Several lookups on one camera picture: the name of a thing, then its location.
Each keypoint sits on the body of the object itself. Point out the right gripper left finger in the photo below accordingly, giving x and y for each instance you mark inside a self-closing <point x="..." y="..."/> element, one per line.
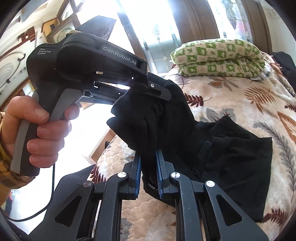
<point x="92" y="211"/>

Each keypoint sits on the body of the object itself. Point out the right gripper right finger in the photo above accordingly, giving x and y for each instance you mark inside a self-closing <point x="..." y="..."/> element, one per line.
<point x="203" y="210"/>

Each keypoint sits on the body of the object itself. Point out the black pants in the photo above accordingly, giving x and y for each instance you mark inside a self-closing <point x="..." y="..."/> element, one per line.
<point x="221" y="151"/>

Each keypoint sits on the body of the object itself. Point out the left hand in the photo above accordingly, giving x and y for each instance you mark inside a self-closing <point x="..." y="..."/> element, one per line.
<point x="50" y="135"/>

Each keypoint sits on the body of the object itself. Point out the stained glass wooden door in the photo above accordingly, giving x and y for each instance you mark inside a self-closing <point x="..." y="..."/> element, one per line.
<point x="157" y="28"/>

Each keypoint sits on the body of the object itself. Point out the leaf pattern bed blanket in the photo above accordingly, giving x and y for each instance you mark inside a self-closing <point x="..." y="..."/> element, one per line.
<point x="264" y="105"/>

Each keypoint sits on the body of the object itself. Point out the green white folded quilt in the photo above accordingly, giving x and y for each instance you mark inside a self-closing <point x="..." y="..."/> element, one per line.
<point x="219" y="57"/>

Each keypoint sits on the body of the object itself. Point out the black clothes pile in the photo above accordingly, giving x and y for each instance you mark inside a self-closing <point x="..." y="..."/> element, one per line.
<point x="287" y="66"/>

